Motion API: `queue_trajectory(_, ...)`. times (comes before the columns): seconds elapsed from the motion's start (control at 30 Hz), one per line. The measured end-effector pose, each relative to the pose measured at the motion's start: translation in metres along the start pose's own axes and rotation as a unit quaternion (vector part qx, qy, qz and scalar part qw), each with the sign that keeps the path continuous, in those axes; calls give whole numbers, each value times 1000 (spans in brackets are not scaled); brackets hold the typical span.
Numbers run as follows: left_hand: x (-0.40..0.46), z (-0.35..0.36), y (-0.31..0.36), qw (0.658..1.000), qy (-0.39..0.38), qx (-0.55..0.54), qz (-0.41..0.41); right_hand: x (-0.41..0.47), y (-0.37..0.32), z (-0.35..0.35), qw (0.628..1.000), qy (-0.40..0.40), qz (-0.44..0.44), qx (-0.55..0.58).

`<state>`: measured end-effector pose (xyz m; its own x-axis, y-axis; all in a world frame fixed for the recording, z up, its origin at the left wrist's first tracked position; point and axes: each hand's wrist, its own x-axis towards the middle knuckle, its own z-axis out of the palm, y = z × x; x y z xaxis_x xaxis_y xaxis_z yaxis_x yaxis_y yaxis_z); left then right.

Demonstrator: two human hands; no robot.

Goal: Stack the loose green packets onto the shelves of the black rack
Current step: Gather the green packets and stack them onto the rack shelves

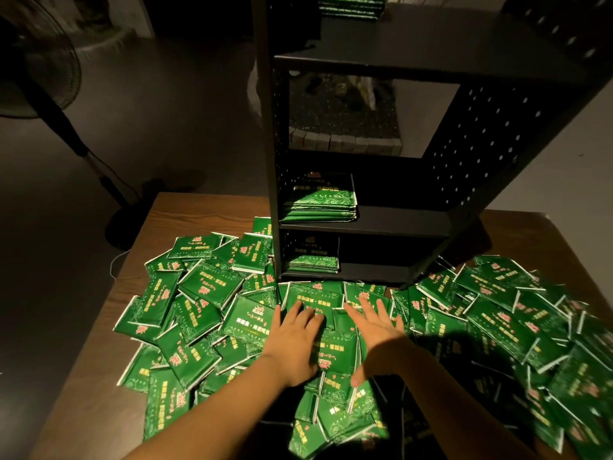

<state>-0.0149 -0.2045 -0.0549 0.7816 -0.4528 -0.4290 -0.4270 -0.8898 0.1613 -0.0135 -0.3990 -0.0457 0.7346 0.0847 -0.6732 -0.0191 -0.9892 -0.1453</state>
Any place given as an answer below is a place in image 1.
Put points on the person's right hand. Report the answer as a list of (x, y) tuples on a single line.
[(378, 340)]

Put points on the person's left hand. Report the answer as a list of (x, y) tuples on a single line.
[(292, 345)]

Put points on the pile of green packets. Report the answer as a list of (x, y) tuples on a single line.
[(206, 282)]

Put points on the black metal shelf rack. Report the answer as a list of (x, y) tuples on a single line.
[(383, 43)]

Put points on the person's right forearm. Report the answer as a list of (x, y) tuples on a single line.
[(450, 407)]

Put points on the person's left forearm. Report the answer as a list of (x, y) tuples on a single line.
[(220, 417)]

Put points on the black standing fan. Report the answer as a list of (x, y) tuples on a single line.
[(38, 62)]

